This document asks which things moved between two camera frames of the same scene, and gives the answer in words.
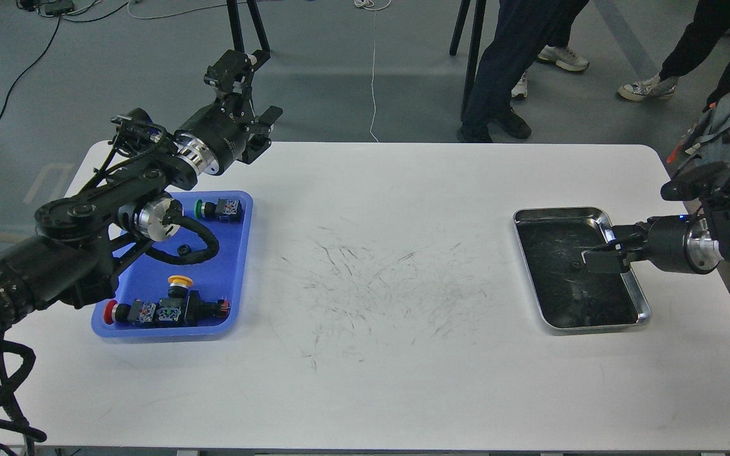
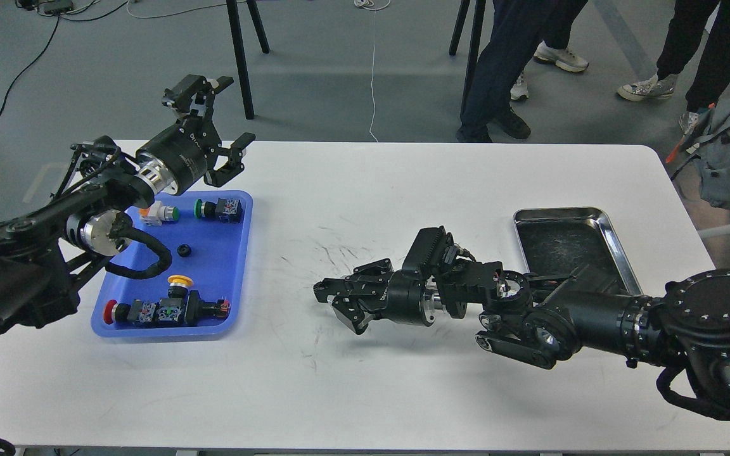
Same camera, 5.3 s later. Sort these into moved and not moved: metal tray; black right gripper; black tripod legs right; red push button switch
Moved: black right gripper
Not moved: black tripod legs right; red push button switch; metal tray
